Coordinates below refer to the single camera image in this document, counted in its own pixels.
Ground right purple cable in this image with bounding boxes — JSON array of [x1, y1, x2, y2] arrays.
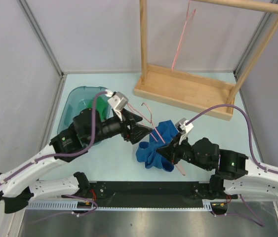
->
[[185, 104, 278, 180]]

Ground purple cable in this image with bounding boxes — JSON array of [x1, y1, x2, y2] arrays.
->
[[185, 104, 278, 180], [0, 91, 112, 210]]

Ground teal plastic bin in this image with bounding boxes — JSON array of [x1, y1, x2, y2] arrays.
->
[[57, 86, 112, 134]]

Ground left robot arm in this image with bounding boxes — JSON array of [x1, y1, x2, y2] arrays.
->
[[0, 108, 152, 214]]

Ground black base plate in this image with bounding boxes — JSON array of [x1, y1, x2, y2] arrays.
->
[[79, 181, 228, 208]]

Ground green tank top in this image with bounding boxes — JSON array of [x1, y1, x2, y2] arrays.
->
[[78, 97, 109, 146]]

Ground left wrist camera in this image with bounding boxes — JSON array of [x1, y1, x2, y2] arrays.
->
[[105, 89, 128, 121]]

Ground wooden clothes rack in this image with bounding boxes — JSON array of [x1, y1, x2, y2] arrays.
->
[[134, 0, 278, 120]]

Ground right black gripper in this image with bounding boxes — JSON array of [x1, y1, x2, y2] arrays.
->
[[156, 133, 211, 171]]

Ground white cable duct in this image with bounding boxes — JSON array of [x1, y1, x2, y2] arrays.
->
[[27, 199, 218, 212]]

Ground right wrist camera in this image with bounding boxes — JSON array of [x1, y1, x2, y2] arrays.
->
[[175, 118, 194, 145]]

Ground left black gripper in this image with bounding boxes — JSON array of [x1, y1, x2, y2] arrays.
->
[[86, 108, 153, 145]]

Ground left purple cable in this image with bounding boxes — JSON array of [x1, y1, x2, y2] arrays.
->
[[0, 91, 112, 210]]

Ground aluminium frame post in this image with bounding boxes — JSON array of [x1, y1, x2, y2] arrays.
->
[[17, 0, 64, 78]]

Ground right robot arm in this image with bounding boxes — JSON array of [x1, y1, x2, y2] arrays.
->
[[157, 135, 278, 200]]

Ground blue tank top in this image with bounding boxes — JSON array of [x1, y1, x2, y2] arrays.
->
[[136, 120, 178, 172]]

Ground pink wire hanger with blue top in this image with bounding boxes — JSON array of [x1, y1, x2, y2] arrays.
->
[[127, 102, 186, 176]]

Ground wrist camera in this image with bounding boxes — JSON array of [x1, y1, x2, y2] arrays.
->
[[175, 118, 194, 145], [105, 89, 128, 121]]

